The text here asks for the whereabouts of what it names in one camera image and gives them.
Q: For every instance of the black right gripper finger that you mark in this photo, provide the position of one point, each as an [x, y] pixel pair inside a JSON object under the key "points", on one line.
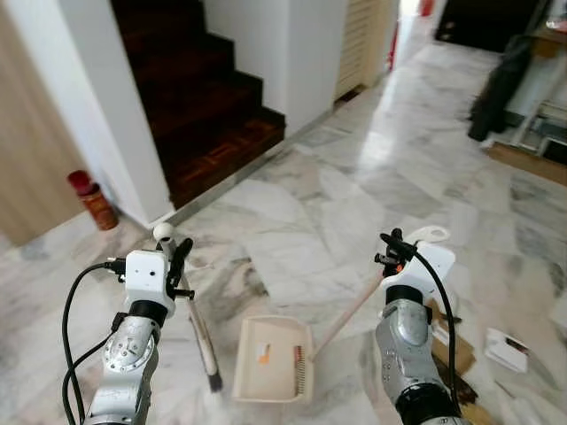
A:
{"points": [[392, 239]]}

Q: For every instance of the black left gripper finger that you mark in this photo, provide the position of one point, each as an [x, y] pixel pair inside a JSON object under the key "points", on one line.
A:
{"points": [[182, 255]]}

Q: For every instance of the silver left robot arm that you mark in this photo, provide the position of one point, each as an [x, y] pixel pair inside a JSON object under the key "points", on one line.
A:
{"points": [[128, 354]]}

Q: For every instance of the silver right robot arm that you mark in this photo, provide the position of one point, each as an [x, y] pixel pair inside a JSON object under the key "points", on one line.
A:
{"points": [[407, 336]]}

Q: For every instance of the red cylindrical can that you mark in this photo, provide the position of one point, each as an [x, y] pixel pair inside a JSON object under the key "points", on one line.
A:
{"points": [[96, 205]]}

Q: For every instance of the brown cardboard piece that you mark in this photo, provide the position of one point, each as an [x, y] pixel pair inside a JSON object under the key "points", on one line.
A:
{"points": [[477, 414], [463, 354]]}

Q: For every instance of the small white box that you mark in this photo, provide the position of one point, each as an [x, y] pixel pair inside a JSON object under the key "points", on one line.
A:
{"points": [[506, 351]]}

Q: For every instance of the dark brown strip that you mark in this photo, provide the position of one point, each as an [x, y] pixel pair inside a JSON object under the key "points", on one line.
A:
{"points": [[462, 390]]}

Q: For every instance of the dark wooden staircase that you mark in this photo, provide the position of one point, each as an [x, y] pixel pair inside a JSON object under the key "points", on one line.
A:
{"points": [[204, 106]]}

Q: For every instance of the wooden rack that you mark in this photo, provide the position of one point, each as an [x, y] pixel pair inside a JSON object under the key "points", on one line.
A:
{"points": [[532, 164]]}

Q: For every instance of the cream louvred door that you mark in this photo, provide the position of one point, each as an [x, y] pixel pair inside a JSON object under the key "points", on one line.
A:
{"points": [[363, 44]]}

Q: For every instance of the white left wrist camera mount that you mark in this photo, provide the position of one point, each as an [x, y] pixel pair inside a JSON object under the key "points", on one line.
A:
{"points": [[146, 274]]}

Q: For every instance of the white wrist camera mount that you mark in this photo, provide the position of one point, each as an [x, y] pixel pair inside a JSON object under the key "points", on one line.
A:
{"points": [[434, 266], [146, 274]]}

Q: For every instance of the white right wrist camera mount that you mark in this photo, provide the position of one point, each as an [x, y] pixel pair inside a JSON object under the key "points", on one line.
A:
{"points": [[434, 266]]}

